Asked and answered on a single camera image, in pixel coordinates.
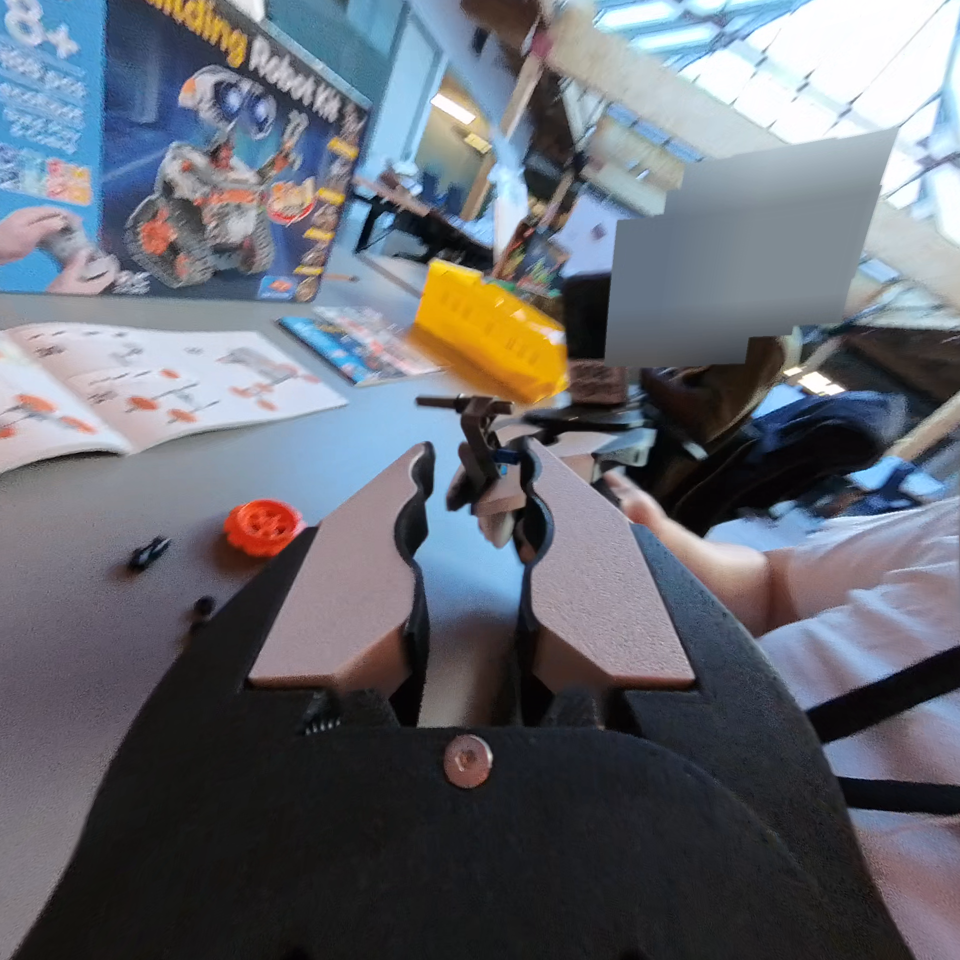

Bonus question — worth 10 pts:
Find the yellow plastic bin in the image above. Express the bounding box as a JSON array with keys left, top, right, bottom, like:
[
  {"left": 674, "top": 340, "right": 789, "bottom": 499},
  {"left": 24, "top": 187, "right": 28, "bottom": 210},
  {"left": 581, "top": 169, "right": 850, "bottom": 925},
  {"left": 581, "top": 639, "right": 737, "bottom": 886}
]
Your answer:
[{"left": 413, "top": 258, "right": 570, "bottom": 405}]

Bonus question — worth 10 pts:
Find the robot kit box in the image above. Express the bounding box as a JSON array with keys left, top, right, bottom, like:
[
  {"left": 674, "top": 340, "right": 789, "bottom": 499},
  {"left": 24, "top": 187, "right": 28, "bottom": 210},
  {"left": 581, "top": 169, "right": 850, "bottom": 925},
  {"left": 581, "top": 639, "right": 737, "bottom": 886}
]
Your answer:
[{"left": 0, "top": 0, "right": 375, "bottom": 306}]

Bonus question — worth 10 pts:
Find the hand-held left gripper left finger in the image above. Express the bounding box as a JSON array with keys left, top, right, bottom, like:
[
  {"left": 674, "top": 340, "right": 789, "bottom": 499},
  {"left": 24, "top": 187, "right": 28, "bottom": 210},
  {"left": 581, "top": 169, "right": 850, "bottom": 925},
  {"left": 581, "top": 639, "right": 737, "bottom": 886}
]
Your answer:
[{"left": 246, "top": 441, "right": 438, "bottom": 727}]

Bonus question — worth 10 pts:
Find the open instruction booklet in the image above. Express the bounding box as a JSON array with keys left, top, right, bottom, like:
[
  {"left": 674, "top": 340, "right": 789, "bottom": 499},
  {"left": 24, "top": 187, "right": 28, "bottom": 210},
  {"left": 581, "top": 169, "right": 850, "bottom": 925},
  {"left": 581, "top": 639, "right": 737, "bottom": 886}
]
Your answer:
[{"left": 0, "top": 321, "right": 351, "bottom": 477}]

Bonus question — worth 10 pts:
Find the dark bag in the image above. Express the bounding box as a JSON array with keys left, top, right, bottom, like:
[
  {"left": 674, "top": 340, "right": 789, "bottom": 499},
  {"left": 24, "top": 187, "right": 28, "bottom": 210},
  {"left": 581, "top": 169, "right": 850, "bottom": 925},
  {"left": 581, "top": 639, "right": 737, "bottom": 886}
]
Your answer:
[{"left": 643, "top": 337, "right": 910, "bottom": 538}]

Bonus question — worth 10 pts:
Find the skylight window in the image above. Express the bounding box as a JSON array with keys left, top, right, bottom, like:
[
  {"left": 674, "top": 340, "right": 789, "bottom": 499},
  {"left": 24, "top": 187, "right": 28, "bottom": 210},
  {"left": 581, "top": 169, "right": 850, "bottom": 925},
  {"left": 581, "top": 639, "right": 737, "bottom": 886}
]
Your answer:
[{"left": 592, "top": 0, "right": 960, "bottom": 249}]

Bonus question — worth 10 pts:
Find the person's right hand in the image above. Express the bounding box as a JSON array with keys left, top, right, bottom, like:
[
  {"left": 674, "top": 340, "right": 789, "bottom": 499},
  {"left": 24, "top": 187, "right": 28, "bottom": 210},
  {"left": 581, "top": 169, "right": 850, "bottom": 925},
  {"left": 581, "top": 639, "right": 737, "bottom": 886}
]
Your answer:
[{"left": 600, "top": 468, "right": 672, "bottom": 530}]

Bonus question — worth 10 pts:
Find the colourful background box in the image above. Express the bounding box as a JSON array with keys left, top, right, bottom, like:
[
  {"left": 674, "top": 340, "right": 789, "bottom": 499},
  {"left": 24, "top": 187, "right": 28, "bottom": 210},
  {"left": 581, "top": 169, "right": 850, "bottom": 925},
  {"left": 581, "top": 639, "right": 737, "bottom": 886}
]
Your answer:
[{"left": 491, "top": 225, "right": 571, "bottom": 303}]

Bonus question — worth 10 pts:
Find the small grey toy part assembly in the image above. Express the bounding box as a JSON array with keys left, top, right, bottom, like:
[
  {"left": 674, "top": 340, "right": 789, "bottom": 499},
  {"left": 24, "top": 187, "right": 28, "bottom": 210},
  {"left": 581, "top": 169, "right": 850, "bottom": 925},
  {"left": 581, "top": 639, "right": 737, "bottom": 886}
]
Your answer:
[{"left": 414, "top": 393, "right": 520, "bottom": 513}]

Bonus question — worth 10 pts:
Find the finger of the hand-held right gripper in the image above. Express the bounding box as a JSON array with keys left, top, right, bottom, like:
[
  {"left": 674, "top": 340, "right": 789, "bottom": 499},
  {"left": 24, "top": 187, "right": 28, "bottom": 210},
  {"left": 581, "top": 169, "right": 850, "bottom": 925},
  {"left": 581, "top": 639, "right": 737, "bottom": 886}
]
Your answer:
[
  {"left": 447, "top": 480, "right": 528, "bottom": 550},
  {"left": 495, "top": 423, "right": 603, "bottom": 485}
]

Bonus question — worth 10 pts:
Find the colourful leaflet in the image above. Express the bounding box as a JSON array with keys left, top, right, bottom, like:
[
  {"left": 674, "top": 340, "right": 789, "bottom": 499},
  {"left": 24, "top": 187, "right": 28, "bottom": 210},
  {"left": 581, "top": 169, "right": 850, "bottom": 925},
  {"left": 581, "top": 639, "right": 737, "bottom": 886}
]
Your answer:
[{"left": 275, "top": 304, "right": 446, "bottom": 388}]

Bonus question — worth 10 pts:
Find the dark background table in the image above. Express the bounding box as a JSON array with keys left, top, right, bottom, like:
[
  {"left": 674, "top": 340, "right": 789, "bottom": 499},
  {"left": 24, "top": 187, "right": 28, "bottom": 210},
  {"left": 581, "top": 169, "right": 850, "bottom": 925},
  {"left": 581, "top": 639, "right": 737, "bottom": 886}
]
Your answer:
[{"left": 351, "top": 171, "right": 498, "bottom": 280}]

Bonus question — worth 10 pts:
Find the orange toy wheel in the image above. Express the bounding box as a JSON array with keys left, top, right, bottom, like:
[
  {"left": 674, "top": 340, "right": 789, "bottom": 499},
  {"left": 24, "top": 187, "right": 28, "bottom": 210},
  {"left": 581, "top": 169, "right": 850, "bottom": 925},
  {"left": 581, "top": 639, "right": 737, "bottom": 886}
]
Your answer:
[{"left": 222, "top": 498, "right": 308, "bottom": 559}]

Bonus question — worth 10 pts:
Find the person's white shirt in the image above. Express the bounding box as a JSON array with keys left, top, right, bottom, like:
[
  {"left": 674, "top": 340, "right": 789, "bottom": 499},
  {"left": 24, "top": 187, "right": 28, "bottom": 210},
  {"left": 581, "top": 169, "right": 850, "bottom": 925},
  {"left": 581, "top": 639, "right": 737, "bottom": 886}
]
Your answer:
[{"left": 703, "top": 495, "right": 960, "bottom": 960}]

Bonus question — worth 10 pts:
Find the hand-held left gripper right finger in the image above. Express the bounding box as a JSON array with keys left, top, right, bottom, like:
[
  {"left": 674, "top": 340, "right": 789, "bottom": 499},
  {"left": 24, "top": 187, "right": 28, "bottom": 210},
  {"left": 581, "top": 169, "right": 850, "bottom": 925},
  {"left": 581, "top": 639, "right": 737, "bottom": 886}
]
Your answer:
[{"left": 516, "top": 437, "right": 696, "bottom": 727}]

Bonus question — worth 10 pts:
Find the black strap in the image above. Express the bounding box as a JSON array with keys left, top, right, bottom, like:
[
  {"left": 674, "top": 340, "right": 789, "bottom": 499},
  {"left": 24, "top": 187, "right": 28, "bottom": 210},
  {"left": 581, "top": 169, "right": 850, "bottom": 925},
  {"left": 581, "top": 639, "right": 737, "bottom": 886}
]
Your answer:
[
  {"left": 804, "top": 645, "right": 960, "bottom": 745},
  {"left": 834, "top": 775, "right": 960, "bottom": 816}
]

